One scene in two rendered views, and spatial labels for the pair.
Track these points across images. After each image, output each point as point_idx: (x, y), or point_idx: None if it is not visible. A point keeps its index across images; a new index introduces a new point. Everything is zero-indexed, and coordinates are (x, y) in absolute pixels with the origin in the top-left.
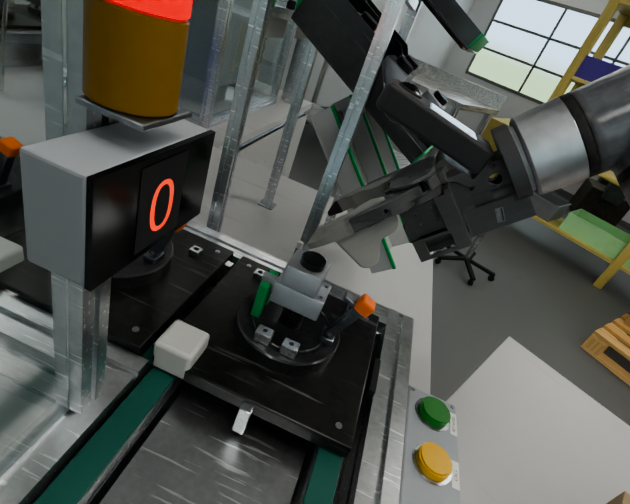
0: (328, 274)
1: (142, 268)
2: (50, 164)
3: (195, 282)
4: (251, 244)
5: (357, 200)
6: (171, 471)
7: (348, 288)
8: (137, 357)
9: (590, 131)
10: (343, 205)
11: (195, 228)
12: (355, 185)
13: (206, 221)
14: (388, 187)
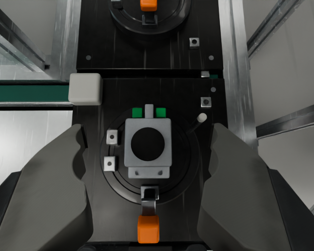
0: None
1: (133, 24)
2: None
3: (158, 63)
4: (297, 79)
5: (213, 165)
6: (41, 132)
7: (313, 189)
8: (75, 72)
9: None
10: (213, 142)
11: (234, 27)
12: None
13: (294, 32)
14: (224, 245)
